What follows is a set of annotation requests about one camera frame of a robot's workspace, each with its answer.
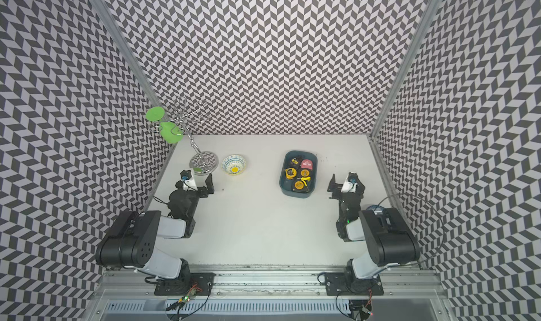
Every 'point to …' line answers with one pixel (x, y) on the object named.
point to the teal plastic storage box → (298, 174)
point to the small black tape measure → (295, 162)
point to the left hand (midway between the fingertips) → (201, 175)
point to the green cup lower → (170, 132)
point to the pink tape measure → (306, 163)
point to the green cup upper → (155, 114)
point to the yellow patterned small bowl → (234, 164)
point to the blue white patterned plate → (377, 209)
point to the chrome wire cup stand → (202, 162)
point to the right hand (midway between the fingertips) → (345, 179)
